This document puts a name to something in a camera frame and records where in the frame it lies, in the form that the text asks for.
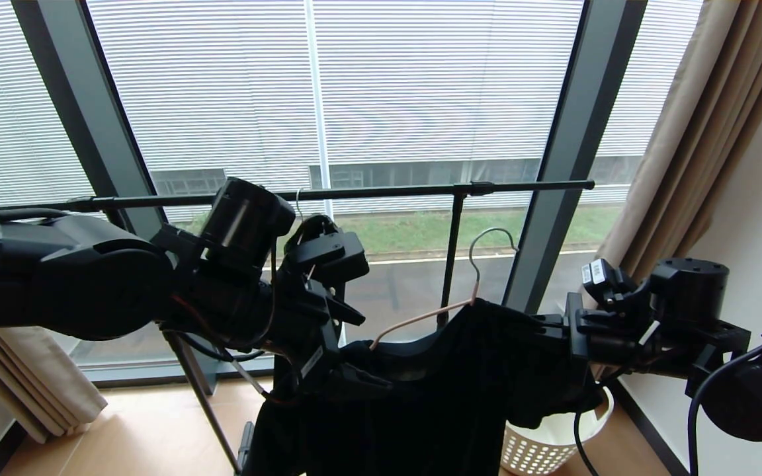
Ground black clothes rack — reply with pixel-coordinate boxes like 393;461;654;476
0;178;597;476

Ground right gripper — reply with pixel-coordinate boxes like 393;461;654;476
523;291;687;392

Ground window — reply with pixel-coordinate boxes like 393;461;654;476
0;0;706;387

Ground black shorts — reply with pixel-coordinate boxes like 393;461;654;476
288;213;350;351

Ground white laundry basket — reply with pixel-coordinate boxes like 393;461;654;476
500;387;615;476

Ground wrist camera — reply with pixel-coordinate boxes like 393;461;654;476
284;227;371;286
581;257;641;313

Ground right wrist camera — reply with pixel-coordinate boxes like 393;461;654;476
581;257;641;313

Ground pink clothes hanger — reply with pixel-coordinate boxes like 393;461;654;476
368;227;521;352
292;188;319;282

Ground black garment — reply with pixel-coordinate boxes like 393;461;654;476
242;297;605;476

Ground beige curtain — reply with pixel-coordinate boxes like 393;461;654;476
583;0;762;384
0;327;109;445

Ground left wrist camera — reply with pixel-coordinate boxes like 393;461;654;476
284;227;371;286

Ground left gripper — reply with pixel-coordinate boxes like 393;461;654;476
267;276;396;405

